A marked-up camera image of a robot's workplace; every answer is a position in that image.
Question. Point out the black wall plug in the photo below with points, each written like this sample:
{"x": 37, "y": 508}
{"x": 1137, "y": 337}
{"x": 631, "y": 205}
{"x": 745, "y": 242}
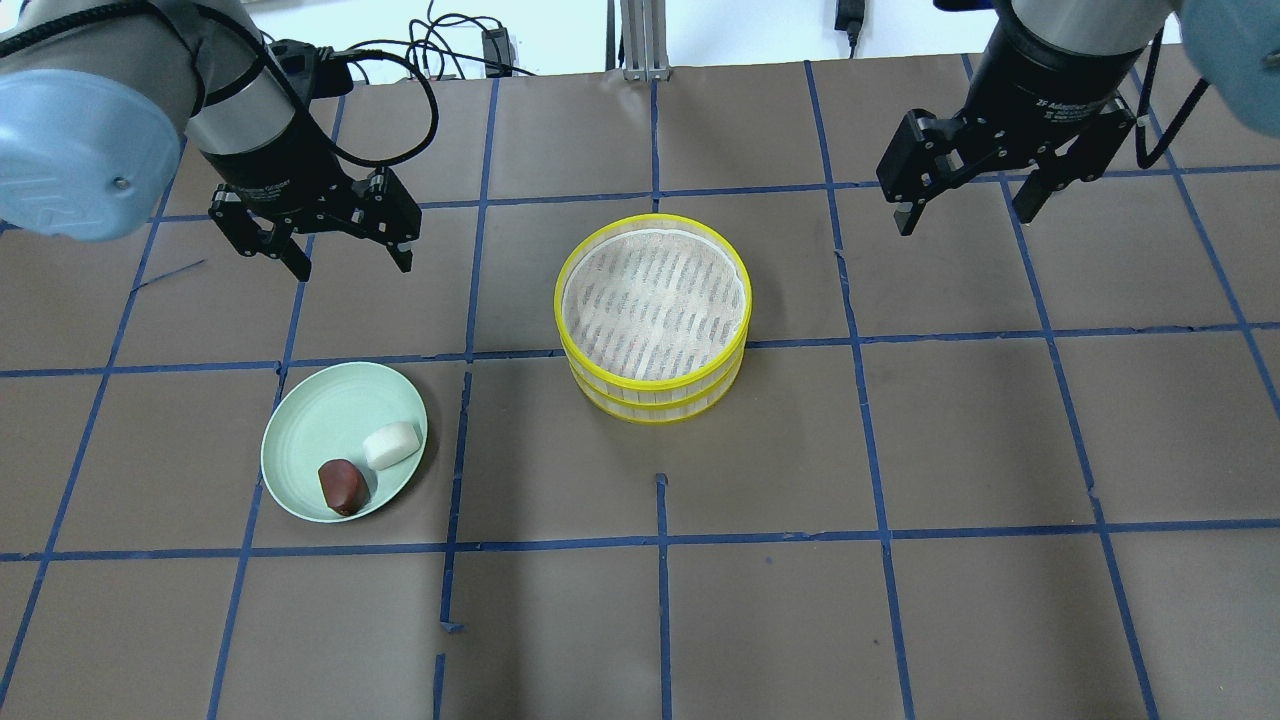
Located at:
{"x": 850, "y": 16}

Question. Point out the light green plate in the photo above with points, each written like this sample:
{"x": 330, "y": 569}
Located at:
{"x": 329, "y": 415}

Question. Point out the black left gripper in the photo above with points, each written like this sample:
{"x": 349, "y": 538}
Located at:
{"x": 275, "y": 172}

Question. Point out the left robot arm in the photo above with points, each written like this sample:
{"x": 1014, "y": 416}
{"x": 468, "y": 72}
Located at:
{"x": 98, "y": 96}

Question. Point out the white steamed bun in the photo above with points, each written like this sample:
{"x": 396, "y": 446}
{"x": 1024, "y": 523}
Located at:
{"x": 391, "y": 444}

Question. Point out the aluminium frame post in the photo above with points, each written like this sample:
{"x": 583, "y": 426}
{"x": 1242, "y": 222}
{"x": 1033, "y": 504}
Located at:
{"x": 644, "y": 41}

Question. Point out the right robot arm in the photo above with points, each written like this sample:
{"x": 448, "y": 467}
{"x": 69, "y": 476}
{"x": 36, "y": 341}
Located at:
{"x": 1046, "y": 96}

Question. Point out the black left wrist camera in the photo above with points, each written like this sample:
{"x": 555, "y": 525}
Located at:
{"x": 313, "y": 72}

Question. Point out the yellow top steamer layer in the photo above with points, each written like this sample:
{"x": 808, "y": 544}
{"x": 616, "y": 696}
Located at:
{"x": 652, "y": 303}

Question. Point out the brown steamed bun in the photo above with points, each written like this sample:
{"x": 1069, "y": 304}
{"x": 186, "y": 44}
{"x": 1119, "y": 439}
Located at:
{"x": 344, "y": 486}

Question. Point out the yellow bottom steamer layer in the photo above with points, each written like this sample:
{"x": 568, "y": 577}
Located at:
{"x": 659, "y": 407}

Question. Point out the yellow steamer layer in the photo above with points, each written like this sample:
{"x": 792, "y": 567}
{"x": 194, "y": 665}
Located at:
{"x": 652, "y": 303}
{"x": 659, "y": 407}

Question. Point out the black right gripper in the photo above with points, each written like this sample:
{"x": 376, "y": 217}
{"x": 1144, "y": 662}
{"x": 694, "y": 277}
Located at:
{"x": 1040, "y": 90}

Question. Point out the black power adapter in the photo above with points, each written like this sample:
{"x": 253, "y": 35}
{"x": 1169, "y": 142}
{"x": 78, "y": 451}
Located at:
{"x": 498, "y": 53}

